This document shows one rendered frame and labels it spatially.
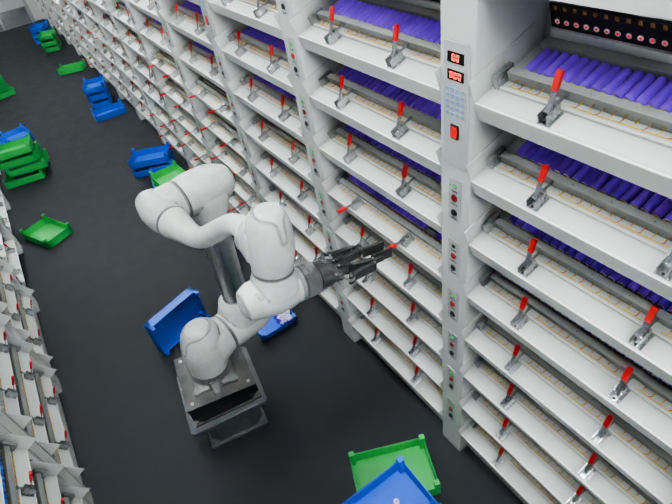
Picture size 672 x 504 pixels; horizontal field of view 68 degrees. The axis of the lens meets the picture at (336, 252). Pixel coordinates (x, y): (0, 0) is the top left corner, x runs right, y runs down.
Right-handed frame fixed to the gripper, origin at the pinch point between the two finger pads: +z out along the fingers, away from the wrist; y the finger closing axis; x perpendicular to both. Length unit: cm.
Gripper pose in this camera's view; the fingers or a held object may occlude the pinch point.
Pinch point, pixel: (377, 251)
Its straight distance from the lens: 139.0
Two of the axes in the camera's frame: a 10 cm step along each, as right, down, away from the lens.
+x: -0.1, 8.2, 5.8
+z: 8.3, -3.2, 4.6
